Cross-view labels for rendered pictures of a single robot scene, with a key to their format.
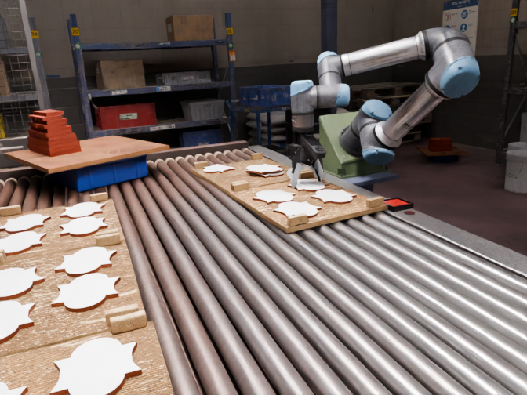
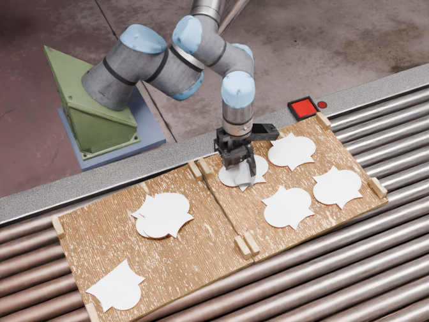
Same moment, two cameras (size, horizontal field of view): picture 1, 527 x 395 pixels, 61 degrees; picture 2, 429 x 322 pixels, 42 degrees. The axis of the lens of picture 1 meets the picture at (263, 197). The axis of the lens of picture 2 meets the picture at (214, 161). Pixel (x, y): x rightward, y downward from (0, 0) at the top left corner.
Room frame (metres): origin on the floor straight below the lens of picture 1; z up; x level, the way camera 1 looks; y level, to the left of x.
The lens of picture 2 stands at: (1.60, 0.77, 2.18)
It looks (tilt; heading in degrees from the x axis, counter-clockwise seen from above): 52 degrees down; 269
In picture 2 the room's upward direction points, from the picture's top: straight up
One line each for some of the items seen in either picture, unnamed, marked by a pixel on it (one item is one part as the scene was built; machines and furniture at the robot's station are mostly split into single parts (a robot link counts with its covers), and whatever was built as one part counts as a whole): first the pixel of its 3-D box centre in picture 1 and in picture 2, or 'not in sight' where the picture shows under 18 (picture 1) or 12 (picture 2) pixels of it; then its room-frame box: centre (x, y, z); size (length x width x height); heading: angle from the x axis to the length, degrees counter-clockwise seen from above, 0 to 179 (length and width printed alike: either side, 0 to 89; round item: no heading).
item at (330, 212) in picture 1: (303, 200); (289, 182); (1.38, -0.13, 0.93); 0.41 x 0.35 x 0.02; 26
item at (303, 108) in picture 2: (395, 204); (304, 109); (1.31, -0.41, 0.92); 0.06 x 0.06 x 0.01; 22
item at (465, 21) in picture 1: (458, 33); not in sight; (6.63, -2.84, 1.55); 0.61 x 0.02 x 0.91; 25
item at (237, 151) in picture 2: (302, 144); (234, 142); (1.54, -0.14, 1.08); 0.09 x 0.08 x 0.12; 26
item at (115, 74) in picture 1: (119, 74); not in sight; (5.58, 1.64, 1.26); 0.49 x 0.38 x 0.34; 121
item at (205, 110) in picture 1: (202, 109); not in sight; (5.93, 0.73, 0.76); 0.50 x 0.36 x 0.24; 121
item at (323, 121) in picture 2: (375, 201); (323, 121); (1.26, -0.33, 0.95); 0.06 x 0.02 x 0.03; 116
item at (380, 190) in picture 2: (297, 219); (378, 187); (1.15, -0.09, 0.95); 0.06 x 0.02 x 0.03; 116
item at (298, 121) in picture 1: (302, 121); (238, 121); (1.53, -0.14, 1.16); 0.08 x 0.08 x 0.05
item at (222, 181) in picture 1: (248, 174); (149, 241); (1.76, 0.05, 0.93); 0.41 x 0.35 x 0.02; 27
